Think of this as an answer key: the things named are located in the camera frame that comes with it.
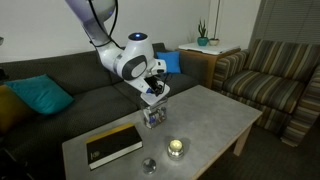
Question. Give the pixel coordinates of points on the wooden side table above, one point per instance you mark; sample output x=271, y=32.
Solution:
x=211, y=54

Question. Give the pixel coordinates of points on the small white plant pot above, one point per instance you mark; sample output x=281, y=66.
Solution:
x=214, y=42

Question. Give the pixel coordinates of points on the lit candle in glass jar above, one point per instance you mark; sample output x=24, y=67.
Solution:
x=175, y=149

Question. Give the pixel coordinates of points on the black and yellow book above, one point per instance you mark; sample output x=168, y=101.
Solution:
x=110, y=145

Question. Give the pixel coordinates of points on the blue throw pillow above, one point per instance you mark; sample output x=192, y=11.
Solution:
x=172, y=61

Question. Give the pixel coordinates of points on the dark grey fabric sofa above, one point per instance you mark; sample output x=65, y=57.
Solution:
x=100, y=97

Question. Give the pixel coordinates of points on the succulent in teal pot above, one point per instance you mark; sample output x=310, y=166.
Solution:
x=202, y=40

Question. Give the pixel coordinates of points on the clear plastic food container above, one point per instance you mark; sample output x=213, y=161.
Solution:
x=154, y=115

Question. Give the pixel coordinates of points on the striped fabric armchair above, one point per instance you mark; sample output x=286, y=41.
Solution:
x=281, y=79

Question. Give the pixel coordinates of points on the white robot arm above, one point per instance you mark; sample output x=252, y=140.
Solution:
x=135, y=64

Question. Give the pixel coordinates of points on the mustard yellow throw pillow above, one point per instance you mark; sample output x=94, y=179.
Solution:
x=12, y=109

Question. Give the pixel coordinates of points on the teal throw pillow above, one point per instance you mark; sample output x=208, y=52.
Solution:
x=41, y=94

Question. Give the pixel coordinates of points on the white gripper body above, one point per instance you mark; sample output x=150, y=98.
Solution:
x=143, y=86

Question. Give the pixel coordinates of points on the window blinds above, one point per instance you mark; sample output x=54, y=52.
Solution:
x=288, y=20

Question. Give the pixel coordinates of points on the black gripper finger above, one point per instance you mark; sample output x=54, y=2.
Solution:
x=154, y=82
x=158, y=90

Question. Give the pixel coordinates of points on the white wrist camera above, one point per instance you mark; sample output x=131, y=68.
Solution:
x=159, y=67

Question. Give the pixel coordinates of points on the grey top coffee table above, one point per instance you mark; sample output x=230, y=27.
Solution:
x=206, y=122

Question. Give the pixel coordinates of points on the white plastic container lid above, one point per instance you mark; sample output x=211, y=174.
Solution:
x=152, y=99

